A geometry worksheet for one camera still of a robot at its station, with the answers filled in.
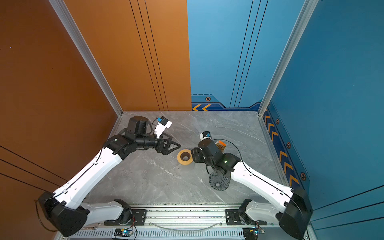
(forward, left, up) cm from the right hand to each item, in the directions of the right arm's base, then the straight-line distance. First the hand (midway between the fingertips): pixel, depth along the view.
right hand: (193, 152), depth 76 cm
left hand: (0, +8, +10) cm, 12 cm away
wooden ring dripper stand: (+3, +6, -11) cm, 13 cm away
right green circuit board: (-32, -27, -20) cm, 47 cm away
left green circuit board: (-32, +34, -20) cm, 51 cm away
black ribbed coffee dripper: (-10, -14, -17) cm, 24 cm away
